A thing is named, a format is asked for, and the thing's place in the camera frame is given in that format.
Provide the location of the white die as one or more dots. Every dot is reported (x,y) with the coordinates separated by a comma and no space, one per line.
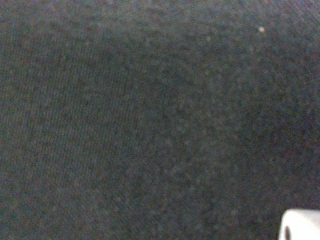
(300,224)

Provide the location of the black tablecloth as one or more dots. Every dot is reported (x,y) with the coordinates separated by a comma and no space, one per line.
(157,119)

